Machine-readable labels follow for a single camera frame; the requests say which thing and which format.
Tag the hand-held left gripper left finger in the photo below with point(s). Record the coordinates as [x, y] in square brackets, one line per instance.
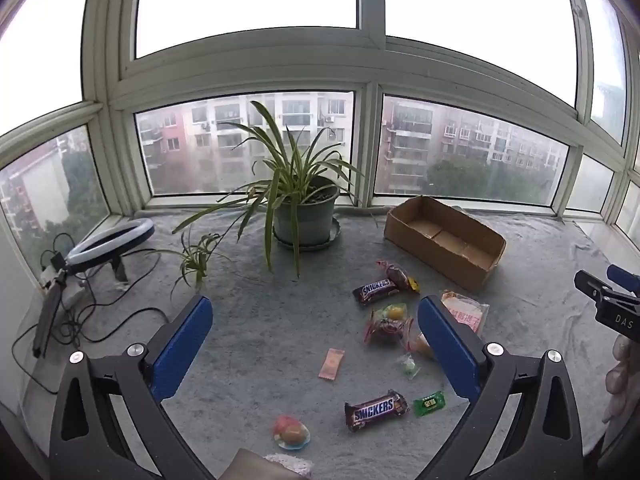
[185, 340]

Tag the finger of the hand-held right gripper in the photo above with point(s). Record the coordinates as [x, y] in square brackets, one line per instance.
[622, 275]
[587, 282]

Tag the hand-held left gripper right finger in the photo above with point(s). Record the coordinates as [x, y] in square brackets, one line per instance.
[447, 345]

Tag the pink bread packet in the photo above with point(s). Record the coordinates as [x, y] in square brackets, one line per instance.
[465, 310]

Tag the small green snack packet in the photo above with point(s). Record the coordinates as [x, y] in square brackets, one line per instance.
[430, 404]

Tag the clear packet of red dates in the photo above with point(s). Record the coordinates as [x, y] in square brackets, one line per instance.
[387, 331]
[397, 276]

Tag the cardboard box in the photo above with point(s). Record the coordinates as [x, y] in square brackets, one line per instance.
[435, 252]

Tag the brown chocolate bar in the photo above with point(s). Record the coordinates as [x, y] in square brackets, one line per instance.
[375, 291]
[375, 411]

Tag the person's right hand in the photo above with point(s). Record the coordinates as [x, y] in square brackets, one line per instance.
[620, 380]

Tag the clear packet with orange snack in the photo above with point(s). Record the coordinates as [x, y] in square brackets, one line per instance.
[417, 342]

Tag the small green wrapped candy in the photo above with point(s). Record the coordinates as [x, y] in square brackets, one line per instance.
[410, 367]

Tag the yellow fruit jelly cup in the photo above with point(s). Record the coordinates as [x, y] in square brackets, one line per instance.
[394, 311]

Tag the spider plant offshoot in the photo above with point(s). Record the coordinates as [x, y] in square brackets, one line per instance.
[197, 255]

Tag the small pink snack packet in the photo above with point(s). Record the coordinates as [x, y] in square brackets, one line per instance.
[331, 364]

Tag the white power adapter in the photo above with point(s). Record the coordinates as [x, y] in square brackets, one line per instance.
[75, 292]

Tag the pink fruit jelly cup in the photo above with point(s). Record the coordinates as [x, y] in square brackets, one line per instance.
[290, 430]

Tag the grey flat object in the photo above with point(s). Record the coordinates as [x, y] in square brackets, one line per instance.
[245, 466]

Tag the green pot saucer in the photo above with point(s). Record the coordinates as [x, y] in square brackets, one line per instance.
[335, 232]

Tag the white speckled snack packet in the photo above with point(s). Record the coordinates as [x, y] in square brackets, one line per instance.
[292, 467]

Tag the green plastic flower pot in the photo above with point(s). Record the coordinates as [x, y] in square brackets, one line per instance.
[305, 220]

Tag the green spider plant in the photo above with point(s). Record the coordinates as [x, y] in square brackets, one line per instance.
[276, 175]

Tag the white window frame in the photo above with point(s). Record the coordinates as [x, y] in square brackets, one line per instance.
[370, 60]

